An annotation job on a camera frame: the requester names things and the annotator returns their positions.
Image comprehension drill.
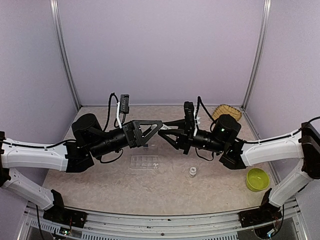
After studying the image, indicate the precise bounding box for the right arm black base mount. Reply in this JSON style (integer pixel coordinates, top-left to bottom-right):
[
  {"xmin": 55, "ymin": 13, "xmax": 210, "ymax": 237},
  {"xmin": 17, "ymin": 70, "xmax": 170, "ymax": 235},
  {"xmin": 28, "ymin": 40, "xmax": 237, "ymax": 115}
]
[{"xmin": 238, "ymin": 202, "xmax": 283, "ymax": 228}]

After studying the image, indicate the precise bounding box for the right aluminium frame post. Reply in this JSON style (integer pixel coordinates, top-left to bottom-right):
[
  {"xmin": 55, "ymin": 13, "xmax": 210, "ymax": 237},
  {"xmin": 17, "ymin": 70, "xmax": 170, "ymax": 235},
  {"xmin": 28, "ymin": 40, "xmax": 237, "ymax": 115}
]
[{"xmin": 241, "ymin": 0, "xmax": 272, "ymax": 111}]

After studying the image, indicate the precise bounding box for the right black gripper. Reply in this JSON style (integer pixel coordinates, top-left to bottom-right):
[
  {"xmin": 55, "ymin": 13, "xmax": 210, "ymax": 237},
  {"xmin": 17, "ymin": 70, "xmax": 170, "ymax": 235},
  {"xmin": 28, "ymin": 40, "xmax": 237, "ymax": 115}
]
[{"xmin": 158, "ymin": 118, "xmax": 227, "ymax": 154}]

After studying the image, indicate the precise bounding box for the clear plastic pill organizer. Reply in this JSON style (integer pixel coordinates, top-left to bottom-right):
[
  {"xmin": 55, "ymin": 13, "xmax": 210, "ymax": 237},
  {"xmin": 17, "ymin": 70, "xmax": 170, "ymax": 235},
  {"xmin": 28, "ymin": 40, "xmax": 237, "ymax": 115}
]
[{"xmin": 129, "ymin": 143, "xmax": 160, "ymax": 170}]

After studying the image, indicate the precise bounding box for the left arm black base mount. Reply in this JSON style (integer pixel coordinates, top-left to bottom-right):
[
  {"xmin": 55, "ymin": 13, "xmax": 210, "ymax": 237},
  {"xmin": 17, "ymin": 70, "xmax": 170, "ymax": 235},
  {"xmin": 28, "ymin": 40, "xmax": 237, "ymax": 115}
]
[{"xmin": 43, "ymin": 201, "xmax": 88, "ymax": 229}]

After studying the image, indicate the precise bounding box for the left aluminium frame post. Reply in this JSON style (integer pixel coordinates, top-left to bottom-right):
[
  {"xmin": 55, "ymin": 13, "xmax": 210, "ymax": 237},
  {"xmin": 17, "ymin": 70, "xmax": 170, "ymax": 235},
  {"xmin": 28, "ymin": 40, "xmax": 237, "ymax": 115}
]
[{"xmin": 49, "ymin": 0, "xmax": 82, "ymax": 111}]

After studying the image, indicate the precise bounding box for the aluminium frame post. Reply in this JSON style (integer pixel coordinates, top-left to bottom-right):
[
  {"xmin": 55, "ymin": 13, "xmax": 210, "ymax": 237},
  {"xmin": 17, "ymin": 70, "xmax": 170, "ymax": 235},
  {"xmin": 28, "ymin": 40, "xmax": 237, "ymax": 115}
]
[
  {"xmin": 49, "ymin": 0, "xmax": 82, "ymax": 111},
  {"xmin": 241, "ymin": 0, "xmax": 272, "ymax": 111}
]

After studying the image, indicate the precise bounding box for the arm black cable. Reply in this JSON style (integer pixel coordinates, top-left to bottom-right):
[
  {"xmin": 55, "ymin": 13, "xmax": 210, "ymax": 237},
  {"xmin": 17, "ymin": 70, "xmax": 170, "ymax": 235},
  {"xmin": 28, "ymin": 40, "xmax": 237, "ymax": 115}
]
[
  {"xmin": 196, "ymin": 96, "xmax": 320, "ymax": 145},
  {"xmin": 0, "ymin": 92, "xmax": 120, "ymax": 151}
]

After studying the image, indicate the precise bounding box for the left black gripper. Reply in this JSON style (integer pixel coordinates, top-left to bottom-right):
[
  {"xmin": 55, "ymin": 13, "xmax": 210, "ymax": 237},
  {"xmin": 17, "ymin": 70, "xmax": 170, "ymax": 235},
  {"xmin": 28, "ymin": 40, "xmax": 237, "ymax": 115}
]
[{"xmin": 89, "ymin": 120, "xmax": 163, "ymax": 158}]

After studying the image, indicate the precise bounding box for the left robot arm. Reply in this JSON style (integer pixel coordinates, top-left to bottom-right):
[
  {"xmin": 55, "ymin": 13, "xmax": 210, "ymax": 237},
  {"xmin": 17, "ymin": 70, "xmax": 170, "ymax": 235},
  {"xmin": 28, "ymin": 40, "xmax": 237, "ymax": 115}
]
[{"xmin": 0, "ymin": 113, "xmax": 163, "ymax": 223}]

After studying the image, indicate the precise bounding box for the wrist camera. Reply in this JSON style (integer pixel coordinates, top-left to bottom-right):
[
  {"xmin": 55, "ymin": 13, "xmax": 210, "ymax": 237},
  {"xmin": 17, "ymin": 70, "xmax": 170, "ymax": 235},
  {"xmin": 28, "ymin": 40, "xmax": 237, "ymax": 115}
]
[
  {"xmin": 114, "ymin": 94, "xmax": 130, "ymax": 129},
  {"xmin": 183, "ymin": 101, "xmax": 200, "ymax": 137}
]

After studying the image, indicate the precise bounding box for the white pill bottle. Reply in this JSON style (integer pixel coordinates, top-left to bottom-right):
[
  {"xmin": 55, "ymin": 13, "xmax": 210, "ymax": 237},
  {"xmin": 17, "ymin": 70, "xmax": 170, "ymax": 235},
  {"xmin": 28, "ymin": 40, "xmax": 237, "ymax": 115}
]
[
  {"xmin": 189, "ymin": 166, "xmax": 197, "ymax": 178},
  {"xmin": 159, "ymin": 124, "xmax": 174, "ymax": 131}
]

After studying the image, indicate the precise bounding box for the lime green bowl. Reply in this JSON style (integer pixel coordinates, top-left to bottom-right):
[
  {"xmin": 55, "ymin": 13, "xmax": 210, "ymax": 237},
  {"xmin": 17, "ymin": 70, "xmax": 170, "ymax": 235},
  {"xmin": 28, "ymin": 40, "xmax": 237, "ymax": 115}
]
[{"xmin": 246, "ymin": 168, "xmax": 270, "ymax": 192}]

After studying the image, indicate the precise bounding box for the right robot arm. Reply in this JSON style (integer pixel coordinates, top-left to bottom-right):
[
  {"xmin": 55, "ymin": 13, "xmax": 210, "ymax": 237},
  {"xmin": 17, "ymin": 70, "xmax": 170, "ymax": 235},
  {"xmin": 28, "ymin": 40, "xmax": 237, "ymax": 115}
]
[{"xmin": 158, "ymin": 114, "xmax": 320, "ymax": 222}]

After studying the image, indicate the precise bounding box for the front aluminium rail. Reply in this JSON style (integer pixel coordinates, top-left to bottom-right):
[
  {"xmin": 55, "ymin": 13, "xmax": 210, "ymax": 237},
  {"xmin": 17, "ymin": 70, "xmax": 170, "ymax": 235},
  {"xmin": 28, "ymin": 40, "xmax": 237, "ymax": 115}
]
[{"xmin": 17, "ymin": 197, "xmax": 308, "ymax": 240}]

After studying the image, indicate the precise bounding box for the woven bamboo tray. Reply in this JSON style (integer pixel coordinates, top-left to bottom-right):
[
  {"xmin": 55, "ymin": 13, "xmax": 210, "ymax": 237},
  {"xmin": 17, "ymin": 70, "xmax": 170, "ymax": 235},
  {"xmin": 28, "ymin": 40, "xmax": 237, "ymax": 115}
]
[{"xmin": 211, "ymin": 104, "xmax": 243, "ymax": 122}]

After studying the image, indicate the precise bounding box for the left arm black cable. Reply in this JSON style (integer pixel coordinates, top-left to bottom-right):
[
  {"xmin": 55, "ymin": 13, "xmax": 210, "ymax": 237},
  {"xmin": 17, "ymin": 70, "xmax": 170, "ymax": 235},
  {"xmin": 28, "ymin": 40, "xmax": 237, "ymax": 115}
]
[{"xmin": 0, "ymin": 92, "xmax": 120, "ymax": 151}]

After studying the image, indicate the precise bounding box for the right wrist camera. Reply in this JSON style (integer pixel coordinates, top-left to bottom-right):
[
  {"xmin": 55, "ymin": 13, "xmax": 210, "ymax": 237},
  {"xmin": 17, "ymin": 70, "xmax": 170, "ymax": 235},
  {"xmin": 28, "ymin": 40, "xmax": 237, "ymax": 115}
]
[{"xmin": 183, "ymin": 101, "xmax": 200, "ymax": 137}]

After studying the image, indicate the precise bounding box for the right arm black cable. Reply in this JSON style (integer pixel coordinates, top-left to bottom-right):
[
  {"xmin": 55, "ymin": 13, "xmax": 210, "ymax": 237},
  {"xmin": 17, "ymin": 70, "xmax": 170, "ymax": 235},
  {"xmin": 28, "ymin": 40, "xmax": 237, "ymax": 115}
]
[{"xmin": 196, "ymin": 96, "xmax": 320, "ymax": 145}]

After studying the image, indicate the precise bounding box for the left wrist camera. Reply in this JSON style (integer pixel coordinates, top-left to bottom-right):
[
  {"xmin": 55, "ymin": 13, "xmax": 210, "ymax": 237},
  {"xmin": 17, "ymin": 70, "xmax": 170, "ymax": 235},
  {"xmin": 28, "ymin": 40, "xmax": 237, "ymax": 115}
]
[{"xmin": 114, "ymin": 94, "xmax": 130, "ymax": 129}]

